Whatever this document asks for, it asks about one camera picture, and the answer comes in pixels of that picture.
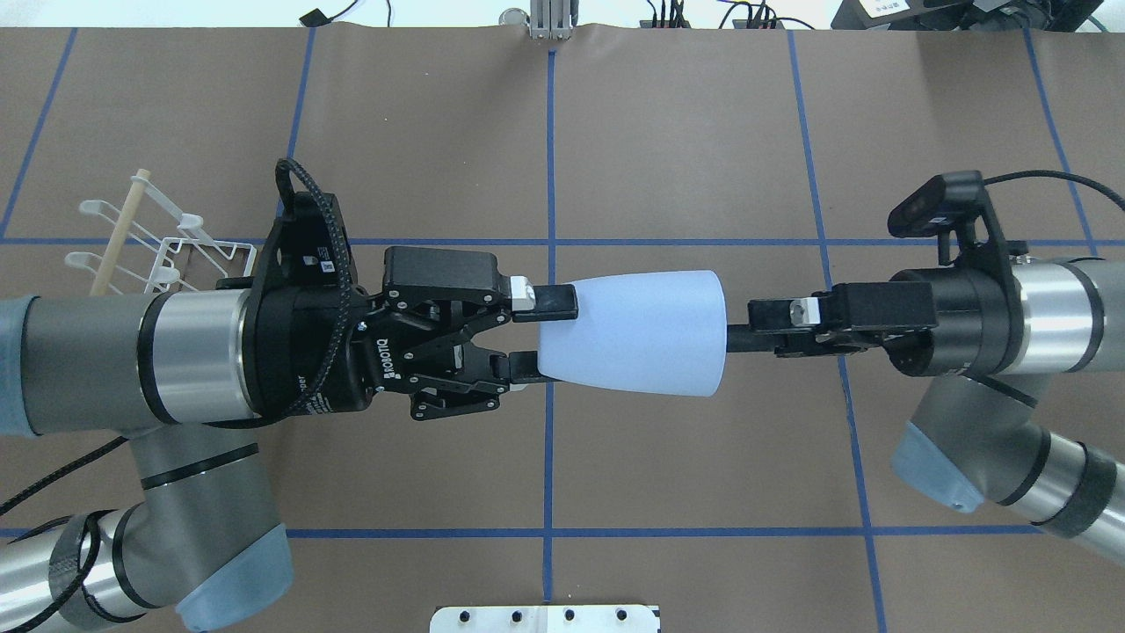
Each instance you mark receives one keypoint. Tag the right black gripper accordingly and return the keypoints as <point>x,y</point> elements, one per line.
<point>954,309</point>

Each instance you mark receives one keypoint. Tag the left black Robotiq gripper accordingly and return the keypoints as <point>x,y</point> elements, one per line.
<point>303,352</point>

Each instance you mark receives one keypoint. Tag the light blue plastic cup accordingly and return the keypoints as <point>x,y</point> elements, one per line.
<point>659,333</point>

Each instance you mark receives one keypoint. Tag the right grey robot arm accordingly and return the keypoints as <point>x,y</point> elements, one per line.
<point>973,438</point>

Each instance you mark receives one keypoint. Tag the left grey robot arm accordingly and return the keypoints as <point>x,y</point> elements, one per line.
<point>186,378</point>

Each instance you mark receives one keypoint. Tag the white metal plate with bolts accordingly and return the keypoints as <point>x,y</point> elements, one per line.
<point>548,618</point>

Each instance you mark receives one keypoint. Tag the black equipment top right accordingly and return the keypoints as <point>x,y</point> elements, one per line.
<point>963,16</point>

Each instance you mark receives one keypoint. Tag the aluminium mount post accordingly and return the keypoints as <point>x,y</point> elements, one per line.
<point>552,19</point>

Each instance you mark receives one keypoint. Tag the white wire cup holder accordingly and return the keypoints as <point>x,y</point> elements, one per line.
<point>155,246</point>

